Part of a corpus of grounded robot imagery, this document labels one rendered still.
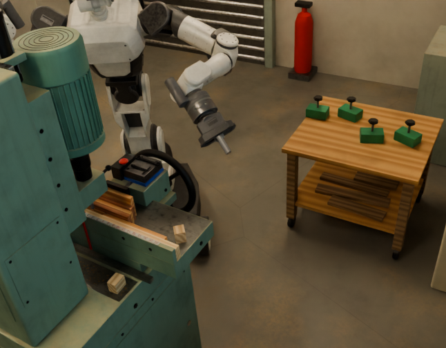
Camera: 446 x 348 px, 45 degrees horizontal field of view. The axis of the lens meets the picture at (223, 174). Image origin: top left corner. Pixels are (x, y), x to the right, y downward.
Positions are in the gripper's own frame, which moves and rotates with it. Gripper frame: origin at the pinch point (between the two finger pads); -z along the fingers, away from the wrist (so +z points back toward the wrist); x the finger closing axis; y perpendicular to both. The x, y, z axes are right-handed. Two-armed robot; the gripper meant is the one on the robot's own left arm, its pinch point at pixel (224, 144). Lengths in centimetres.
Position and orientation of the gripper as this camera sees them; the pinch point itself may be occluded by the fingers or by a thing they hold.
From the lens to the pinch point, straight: 165.0
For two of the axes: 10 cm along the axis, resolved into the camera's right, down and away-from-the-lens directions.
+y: -0.9, -1.9, -9.8
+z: -5.1, -8.3, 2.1
